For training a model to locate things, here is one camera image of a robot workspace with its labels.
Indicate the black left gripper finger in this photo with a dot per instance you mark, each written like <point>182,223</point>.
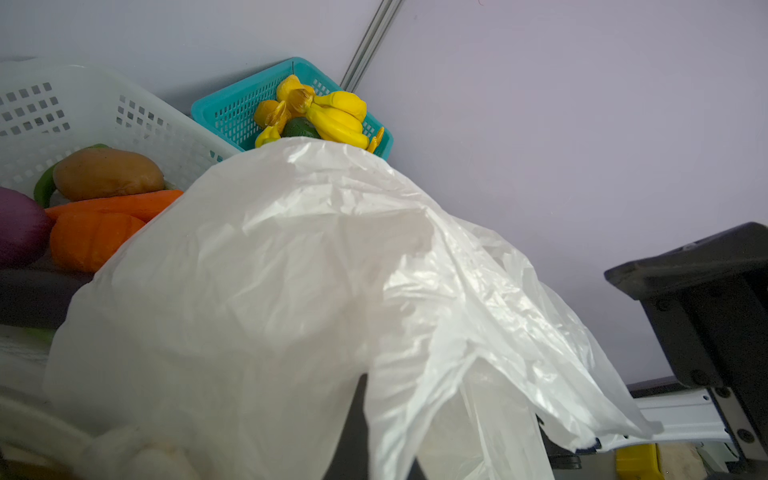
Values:
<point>351,457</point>

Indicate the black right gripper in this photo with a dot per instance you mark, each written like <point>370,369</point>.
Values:
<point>707,305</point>

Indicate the white plastic grocery bag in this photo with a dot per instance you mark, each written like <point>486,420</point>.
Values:
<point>240,322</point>

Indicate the canvas floral tote bag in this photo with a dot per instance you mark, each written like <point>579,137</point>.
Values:
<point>37,443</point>

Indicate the toy carrot back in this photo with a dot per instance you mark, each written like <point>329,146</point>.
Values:
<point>142,206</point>

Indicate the green toy avocado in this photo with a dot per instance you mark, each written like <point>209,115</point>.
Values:
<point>300,127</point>

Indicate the toy banana bunch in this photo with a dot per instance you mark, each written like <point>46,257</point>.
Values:
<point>337,117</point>

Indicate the long purple toy eggplant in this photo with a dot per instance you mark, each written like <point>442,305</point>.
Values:
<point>32,298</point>

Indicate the teal plastic fruit basket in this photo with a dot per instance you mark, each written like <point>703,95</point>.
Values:
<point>229,112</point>

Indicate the brown toy potato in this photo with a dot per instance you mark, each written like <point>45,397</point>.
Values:
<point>93,173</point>

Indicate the purple toy onion back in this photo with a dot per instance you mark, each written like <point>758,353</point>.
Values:
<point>25,229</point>

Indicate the white plastic vegetable basket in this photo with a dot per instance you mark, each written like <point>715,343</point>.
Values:
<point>52,108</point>

